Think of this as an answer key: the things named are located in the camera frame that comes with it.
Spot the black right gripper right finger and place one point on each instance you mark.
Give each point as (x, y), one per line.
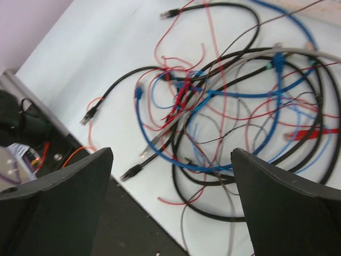
(286, 214)

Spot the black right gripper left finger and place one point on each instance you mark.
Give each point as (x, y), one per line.
(58, 213)

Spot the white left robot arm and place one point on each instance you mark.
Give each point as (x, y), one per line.
(18, 126)

